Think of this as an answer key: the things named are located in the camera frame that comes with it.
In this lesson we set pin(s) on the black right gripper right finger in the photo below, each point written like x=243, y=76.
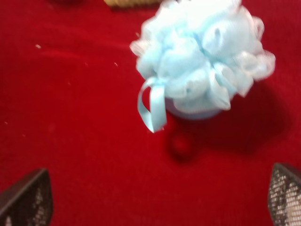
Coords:
x=284, y=196

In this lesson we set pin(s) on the red velvet tablecloth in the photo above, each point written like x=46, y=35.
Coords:
x=68, y=103

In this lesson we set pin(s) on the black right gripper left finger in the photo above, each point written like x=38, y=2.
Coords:
x=28, y=202

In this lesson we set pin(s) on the ridged bread roll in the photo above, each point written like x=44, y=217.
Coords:
x=130, y=3

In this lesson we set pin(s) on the light blue bath pouf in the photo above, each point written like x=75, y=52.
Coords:
x=200, y=54

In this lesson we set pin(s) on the blue plastic bowl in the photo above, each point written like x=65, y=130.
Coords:
x=189, y=116

